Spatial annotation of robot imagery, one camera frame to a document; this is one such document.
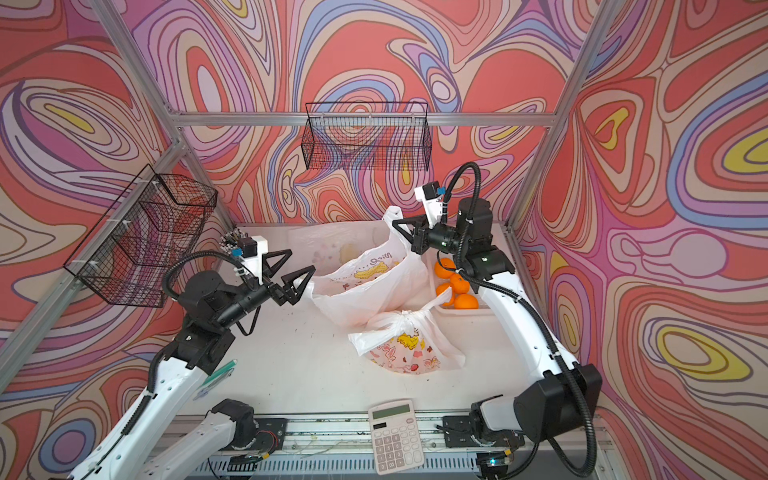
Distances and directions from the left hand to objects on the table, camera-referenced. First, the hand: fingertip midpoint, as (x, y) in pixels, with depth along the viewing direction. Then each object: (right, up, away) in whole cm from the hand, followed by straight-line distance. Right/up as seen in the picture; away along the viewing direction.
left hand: (304, 264), depth 64 cm
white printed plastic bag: (+23, -21, +13) cm, 34 cm away
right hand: (+20, +7, +5) cm, 22 cm away
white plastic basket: (+41, -20, +24) cm, 52 cm away
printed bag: (+19, -4, +8) cm, 21 cm away
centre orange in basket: (+41, -8, +32) cm, 53 cm away
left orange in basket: (+35, -9, +29) cm, 47 cm away
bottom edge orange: (+43, -13, +26) cm, 51 cm away
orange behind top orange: (+37, -4, +34) cm, 51 cm away
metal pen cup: (-31, +5, +27) cm, 41 cm away
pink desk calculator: (+20, -43, +7) cm, 49 cm away
